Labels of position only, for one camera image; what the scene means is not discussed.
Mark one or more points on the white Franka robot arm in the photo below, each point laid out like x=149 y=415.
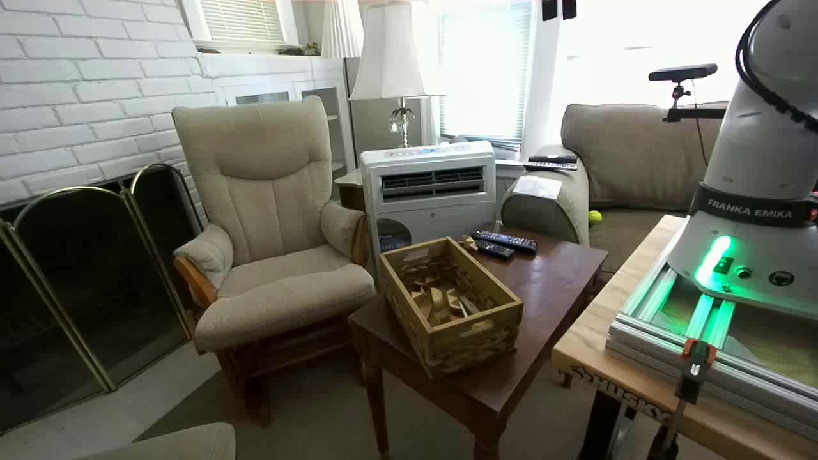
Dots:
x=757 y=155

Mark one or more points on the woven rectangular basket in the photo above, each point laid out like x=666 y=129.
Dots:
x=451 y=345

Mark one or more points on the white portable air conditioner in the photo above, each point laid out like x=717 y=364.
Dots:
x=426 y=162

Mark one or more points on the half round wooden block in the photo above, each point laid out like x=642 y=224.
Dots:
x=437 y=300

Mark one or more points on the short black remote control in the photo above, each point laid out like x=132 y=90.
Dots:
x=496 y=251

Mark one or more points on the wedge shaped wooden block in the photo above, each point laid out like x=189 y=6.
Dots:
x=467 y=302

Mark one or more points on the long black remote control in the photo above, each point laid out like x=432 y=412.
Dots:
x=506 y=242

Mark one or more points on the dark wood side table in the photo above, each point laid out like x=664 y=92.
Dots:
x=545 y=289

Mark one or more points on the beige recliner armchair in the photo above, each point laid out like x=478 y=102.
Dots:
x=265 y=196

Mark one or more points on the black flat device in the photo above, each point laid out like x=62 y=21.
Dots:
x=554 y=156

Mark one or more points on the table lamp smooth white shade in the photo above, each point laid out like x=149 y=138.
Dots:
x=386 y=52

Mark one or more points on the yellow tennis ball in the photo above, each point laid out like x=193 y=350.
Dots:
x=595 y=215

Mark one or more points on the small dark mantel ornament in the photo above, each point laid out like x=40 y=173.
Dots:
x=308 y=50

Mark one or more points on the light wood workbench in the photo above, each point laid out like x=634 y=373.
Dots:
x=597 y=341

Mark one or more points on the beige sofa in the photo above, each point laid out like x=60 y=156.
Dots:
x=629 y=162

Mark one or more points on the white framed window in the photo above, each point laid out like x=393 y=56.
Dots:
x=246 y=21

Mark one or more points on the orange black clamp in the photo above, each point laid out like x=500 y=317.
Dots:
x=693 y=366

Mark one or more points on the brass framed fireplace screen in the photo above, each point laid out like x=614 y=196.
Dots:
x=85 y=282

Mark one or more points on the black camera on tripod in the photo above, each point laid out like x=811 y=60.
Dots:
x=680 y=73

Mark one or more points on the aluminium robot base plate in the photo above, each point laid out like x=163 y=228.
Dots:
x=768 y=359

